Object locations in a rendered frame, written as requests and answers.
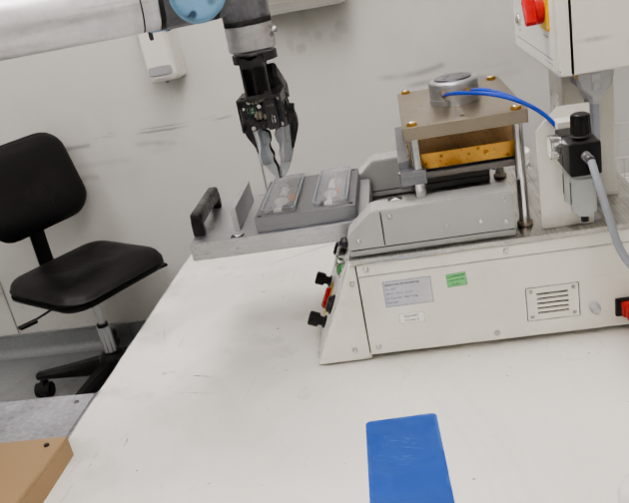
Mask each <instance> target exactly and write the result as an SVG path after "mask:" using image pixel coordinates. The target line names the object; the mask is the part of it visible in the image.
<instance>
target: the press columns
mask: <svg viewBox="0 0 629 503"><path fill-rule="evenodd" d="M511 127H512V139H513V151H514V163H515V175H516V187H517V198H518V210H519V220H518V221H517V225H518V226H519V227H522V228H526V227H530V226H532V225H533V219H531V218H530V211H529V199H528V187H527V174H526V161H525V148H524V136H523V123H522V124H515V125H511ZM408 143H409V151H410V158H411V165H412V169H413V170H414V171H418V170H421V169H422V159H421V152H420V144H419V140H414V141H408ZM505 177H506V172H504V167H503V168H497V169H495V173H494V174H493V178H495V179H502V178H505ZM414 187H415V194H416V197H417V198H424V197H426V190H425V184H422V185H415V186H414Z"/></svg>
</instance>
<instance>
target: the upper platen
mask: <svg viewBox="0 0 629 503"><path fill-rule="evenodd" d="M406 143H407V145H406V148H407V150H408V156H407V157H408V160H409V163H410V167H411V168H412V165H411V158H410V151H409V143H408V142H406ZM419 144H420V152H421V159H422V166H425V168H426V175H427V178H428V179H430V178H437V177H443V176H450V175H457V174H463V173H470V172H477V171H483V170H490V169H497V168H503V167H510V166H515V163H514V151H513V139H512V127H511V125H509V126H503V127H496V128H490V129H484V130H477V131H471V132H465V133H458V134H452V135H446V136H439V137H433V138H427V139H420V140H419Z"/></svg>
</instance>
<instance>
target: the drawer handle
mask: <svg viewBox="0 0 629 503"><path fill-rule="evenodd" d="M221 207H222V202H221V198H220V194H219V192H218V189H217V188H216V187H212V188H208V189H207V191H206V192H205V193H204V195H203V196H202V198H201V199H200V201H199V202H198V204H197V205H196V207H195V208H194V210H193V211H192V213H191V214H190V219H191V225H192V229H193V233H194V236H195V237H198V236H204V235H205V234H206V233H207V231H206V227H205V221H206V219H207V217H208V216H209V214H210V212H211V211H212V209H218V208H221Z"/></svg>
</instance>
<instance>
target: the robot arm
mask: <svg viewBox="0 0 629 503"><path fill-rule="evenodd" d="M220 18H222V20H223V24H224V28H225V34H226V39H227V43H228V48H229V53H230V54H232V55H234V56H232V59H233V63H234V65H235V66H239V67H240V71H241V76H242V80H243V85H244V90H245V92H244V93H242V94H241V95H240V96H239V98H238V99H237V100H236V104H237V108H238V113H239V117H240V122H241V126H242V131H243V134H246V136H247V138H248V139H249V140H250V141H251V143H252V144H253V145H254V146H255V148H256V149H257V153H258V155H259V157H260V160H261V163H262V165H266V167H267V168H268V170H269V171H270V172H271V173H272V174H273V175H274V176H276V177H277V178H278V179H280V178H281V175H282V178H284V177H285V176H286V174H287V172H288V170H289V168H290V165H291V161H292V157H293V152H294V147H295V143H296V138H297V133H298V128H299V119H298V115H297V112H296V110H295V103H290V101H289V99H288V97H289V96H290V93H289V87H288V83H287V81H286V80H285V78H284V76H283V75H282V73H281V72H280V70H279V68H278V67H277V65H276V64H275V63H269V64H267V61H268V60H272V59H273V58H276V57H277V56H278V53H277V48H275V47H274V46H276V39H275V34H274V32H277V31H278V27H277V26H272V17H271V12H270V7H269V1H268V0H0V61H4V60H9V59H14V58H20V57H25V56H30V55H35V54H40V53H45V52H50V51H55V50H60V49H66V48H71V47H76V46H81V45H86V44H91V43H96V42H101V41H107V40H112V39H117V38H122V37H127V36H132V35H137V34H142V33H147V32H150V33H156V32H162V31H166V32H169V31H171V30H172V29H177V28H181V27H186V26H191V25H195V24H203V23H207V22H209V21H213V20H218V19H220ZM243 108H245V110H244V111H243ZM268 129H270V130H274V129H276V130H275V137H276V140H277V142H278V143H279V145H280V150H279V156H280V158H281V165H279V164H278V162H277V160H276V158H275V155H276V154H275V151H274V150H273V148H272V145H271V141H272V134H271V131H270V130H268ZM280 169H281V170H280Z"/></svg>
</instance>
